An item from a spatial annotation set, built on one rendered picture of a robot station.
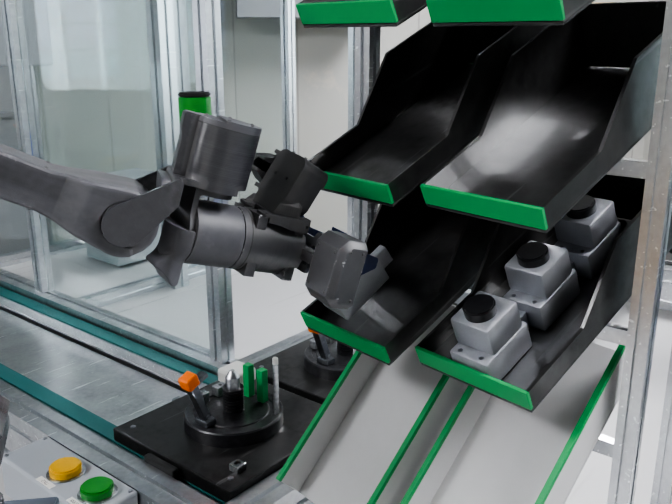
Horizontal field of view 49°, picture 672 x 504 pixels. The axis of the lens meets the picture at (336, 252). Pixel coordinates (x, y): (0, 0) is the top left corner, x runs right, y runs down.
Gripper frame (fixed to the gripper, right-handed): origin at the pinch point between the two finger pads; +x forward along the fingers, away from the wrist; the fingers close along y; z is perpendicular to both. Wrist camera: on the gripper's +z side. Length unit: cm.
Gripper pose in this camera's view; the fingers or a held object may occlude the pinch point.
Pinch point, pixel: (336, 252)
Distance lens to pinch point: 74.2
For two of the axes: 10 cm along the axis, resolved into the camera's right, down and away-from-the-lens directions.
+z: 2.7, -9.5, -1.7
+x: 7.9, 1.1, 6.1
